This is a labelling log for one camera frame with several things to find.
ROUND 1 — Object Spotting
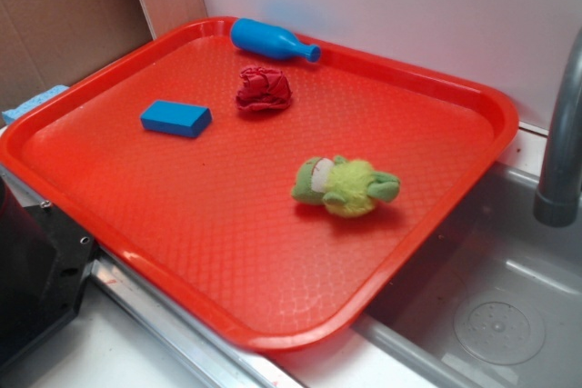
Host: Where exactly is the blue rectangular block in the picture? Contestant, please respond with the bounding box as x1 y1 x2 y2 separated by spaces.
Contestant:
140 100 213 138

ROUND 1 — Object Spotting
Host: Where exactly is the light blue sponge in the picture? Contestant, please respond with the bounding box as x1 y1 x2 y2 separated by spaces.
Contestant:
2 85 68 125

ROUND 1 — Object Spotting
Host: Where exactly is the blue plastic bottle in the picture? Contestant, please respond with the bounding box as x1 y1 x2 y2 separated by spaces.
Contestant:
230 18 322 63

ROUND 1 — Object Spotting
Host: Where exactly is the crumpled red cloth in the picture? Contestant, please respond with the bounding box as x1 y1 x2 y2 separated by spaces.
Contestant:
235 65 293 112

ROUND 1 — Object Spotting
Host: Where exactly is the brown cardboard panel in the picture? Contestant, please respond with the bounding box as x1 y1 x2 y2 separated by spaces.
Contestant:
1 0 151 110

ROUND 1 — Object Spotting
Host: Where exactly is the grey faucet spout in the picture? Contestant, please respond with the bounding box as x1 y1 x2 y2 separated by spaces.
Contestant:
534 35 581 227

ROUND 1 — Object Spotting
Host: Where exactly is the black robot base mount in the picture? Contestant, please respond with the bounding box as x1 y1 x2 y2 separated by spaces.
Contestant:
1 182 97 371

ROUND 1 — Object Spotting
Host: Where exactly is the grey plastic sink basin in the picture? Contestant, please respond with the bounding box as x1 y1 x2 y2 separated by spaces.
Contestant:
290 161 582 388

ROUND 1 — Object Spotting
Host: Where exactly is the green plush frog toy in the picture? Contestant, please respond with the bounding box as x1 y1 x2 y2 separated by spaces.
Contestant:
291 155 401 218

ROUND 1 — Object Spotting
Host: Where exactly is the red plastic tray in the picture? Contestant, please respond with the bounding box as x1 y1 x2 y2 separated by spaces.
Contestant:
1 17 518 352

